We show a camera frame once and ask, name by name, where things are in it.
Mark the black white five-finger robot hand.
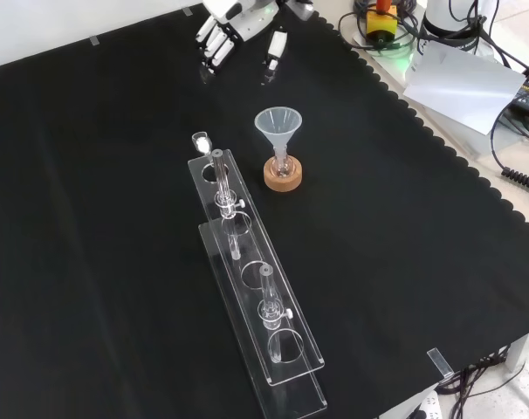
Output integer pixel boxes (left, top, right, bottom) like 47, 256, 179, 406
196, 0, 292, 84

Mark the translucent plastic funnel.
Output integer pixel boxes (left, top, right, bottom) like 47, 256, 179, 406
253, 106, 302, 165

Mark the clear acrylic funnel stand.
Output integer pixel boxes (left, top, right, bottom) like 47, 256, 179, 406
187, 148, 328, 419

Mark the yellow stop button box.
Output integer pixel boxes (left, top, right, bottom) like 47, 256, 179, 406
365, 0, 398, 45

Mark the small round-bottom glass flask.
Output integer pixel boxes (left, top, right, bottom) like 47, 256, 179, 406
271, 150, 296, 179

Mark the pale board sheet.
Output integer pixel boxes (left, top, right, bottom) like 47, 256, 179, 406
402, 40, 526, 137

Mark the black bench cloth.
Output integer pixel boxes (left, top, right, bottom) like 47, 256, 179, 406
0, 2, 529, 419

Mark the white power strip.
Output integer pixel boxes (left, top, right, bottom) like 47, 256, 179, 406
402, 389, 443, 419

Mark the white table leg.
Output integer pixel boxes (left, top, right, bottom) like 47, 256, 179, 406
505, 330, 529, 373

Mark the cork ring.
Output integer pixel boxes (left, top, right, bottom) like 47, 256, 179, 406
263, 157, 303, 191

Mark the black coiled cable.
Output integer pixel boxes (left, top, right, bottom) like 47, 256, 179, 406
489, 104, 529, 196

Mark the black cable bundle under bench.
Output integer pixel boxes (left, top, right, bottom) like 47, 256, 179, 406
437, 343, 528, 419

